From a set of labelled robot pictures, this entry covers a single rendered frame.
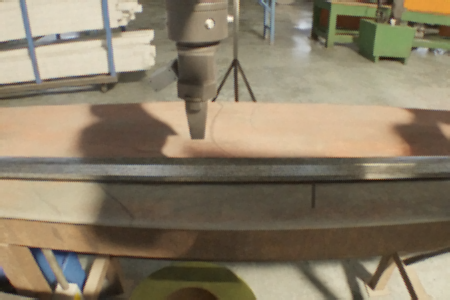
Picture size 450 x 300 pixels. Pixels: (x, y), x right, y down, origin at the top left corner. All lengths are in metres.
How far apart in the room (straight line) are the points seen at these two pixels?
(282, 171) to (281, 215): 0.10
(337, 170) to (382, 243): 0.15
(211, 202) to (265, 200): 0.09
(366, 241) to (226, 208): 0.24
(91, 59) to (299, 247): 2.95
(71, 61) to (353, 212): 3.07
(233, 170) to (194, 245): 0.14
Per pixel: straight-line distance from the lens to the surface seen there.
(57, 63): 3.40
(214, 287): 1.16
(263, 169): 0.57
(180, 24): 0.45
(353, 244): 0.57
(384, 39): 4.75
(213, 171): 0.56
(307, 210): 0.52
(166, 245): 0.54
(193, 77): 0.46
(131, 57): 3.19
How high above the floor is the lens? 1.14
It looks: 31 degrees down
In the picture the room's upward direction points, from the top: straight up
